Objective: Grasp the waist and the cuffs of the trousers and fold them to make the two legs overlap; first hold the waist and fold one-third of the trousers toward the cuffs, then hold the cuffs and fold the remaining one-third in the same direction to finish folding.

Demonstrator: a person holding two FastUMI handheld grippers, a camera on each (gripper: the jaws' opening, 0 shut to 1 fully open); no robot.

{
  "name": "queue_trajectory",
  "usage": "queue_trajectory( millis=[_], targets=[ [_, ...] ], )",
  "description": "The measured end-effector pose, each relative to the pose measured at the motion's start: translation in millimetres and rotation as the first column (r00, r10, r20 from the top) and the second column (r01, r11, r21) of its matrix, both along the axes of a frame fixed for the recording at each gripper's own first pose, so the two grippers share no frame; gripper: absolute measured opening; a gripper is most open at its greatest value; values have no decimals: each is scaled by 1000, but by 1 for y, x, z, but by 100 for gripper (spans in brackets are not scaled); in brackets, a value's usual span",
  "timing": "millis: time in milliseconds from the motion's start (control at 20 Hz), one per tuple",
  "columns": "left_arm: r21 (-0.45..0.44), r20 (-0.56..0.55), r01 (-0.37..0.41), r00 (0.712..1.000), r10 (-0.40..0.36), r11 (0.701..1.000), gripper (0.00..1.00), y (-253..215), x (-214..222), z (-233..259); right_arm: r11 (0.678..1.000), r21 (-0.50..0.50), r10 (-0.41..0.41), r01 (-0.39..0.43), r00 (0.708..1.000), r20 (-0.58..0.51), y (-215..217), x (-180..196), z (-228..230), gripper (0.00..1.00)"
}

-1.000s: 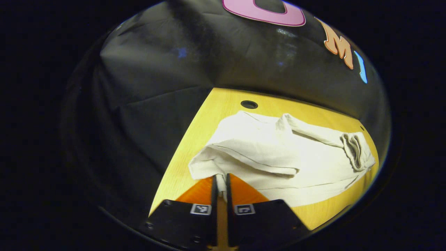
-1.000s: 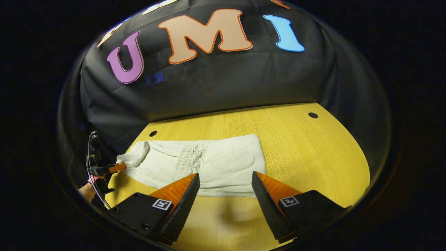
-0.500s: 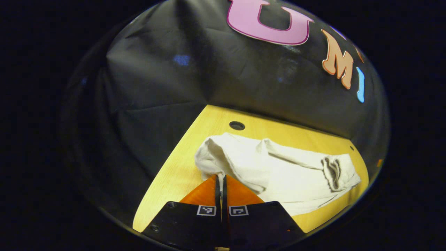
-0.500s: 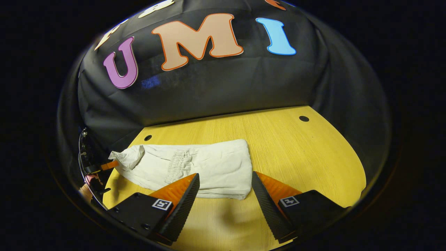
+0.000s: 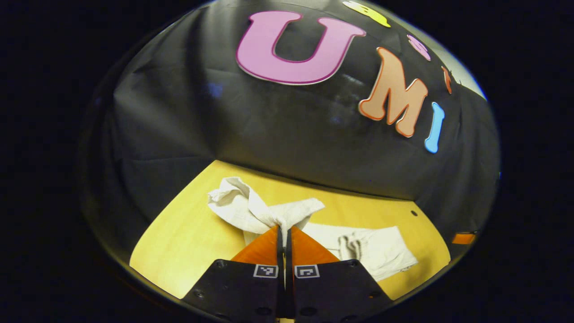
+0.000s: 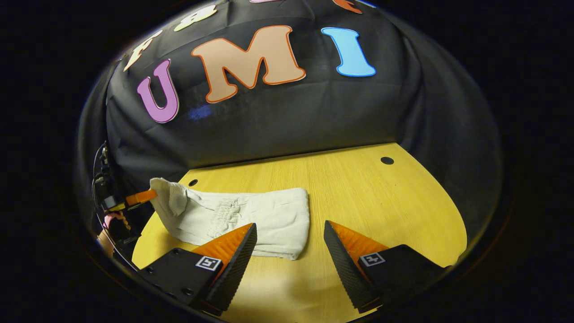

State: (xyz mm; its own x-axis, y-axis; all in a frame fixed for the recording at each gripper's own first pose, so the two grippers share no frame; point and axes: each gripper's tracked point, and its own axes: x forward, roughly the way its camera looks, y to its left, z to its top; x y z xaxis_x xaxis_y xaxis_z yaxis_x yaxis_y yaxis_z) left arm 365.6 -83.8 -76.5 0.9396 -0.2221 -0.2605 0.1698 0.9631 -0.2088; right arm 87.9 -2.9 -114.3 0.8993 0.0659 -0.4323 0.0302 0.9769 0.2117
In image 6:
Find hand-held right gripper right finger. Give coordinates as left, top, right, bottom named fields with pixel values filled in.
left=323, top=219, right=452, bottom=314

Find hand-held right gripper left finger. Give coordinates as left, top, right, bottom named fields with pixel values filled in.
left=138, top=222, right=258, bottom=317

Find white jeans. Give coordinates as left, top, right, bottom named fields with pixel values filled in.
left=149, top=178, right=311, bottom=261

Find black backdrop cloth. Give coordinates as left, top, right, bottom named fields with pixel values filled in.
left=76, top=0, right=503, bottom=252

